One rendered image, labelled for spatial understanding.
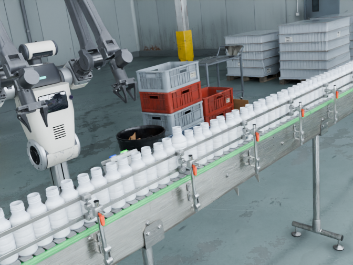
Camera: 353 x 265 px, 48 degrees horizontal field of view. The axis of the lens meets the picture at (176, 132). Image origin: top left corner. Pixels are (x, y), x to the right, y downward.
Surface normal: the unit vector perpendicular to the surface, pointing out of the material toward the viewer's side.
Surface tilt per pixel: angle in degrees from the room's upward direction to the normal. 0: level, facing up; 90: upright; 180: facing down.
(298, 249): 0
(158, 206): 90
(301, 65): 90
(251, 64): 90
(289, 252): 0
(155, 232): 90
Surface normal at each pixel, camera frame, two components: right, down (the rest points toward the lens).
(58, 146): 0.72, 0.12
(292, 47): -0.66, 0.29
